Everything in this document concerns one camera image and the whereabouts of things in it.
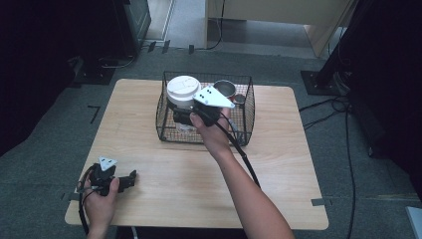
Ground black cabinet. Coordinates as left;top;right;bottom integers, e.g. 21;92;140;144
111;0;152;58

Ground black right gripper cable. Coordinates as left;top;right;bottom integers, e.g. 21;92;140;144
197;108;262;189

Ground dark curtain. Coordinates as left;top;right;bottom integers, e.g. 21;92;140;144
0;0;117;157
337;0;422;202

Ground person's right hand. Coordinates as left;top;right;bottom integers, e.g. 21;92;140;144
189;107;234;159

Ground white box corner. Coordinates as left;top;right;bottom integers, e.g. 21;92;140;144
404;205;422;239

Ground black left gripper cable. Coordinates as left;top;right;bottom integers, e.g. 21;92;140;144
76;164;98;236

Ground black hanging cable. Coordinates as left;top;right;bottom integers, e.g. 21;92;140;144
194;0;227;52

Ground black flat base plate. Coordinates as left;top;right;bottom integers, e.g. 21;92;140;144
73;57;117;86

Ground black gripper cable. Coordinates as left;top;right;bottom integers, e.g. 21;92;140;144
197;108;262;189
76;164;98;236

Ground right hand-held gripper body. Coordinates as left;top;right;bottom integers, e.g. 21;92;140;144
171;85;236;128

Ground light wooden cabinet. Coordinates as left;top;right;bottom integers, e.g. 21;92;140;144
204;0;358;59

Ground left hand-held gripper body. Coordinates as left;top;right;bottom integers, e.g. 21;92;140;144
87;155;121;197

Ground white lidded container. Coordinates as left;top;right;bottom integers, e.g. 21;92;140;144
165;75;203;111

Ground person's left hand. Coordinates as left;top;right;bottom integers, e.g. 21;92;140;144
82;177;120;231

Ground black stand base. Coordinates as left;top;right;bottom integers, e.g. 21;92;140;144
300;70;350;98

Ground black wire basket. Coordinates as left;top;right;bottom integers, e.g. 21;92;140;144
154;70;257;147

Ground black floor cable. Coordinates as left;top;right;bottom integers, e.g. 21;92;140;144
298;95;358;239

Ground metal cup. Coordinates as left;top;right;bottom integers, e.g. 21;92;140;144
212;79;238;100

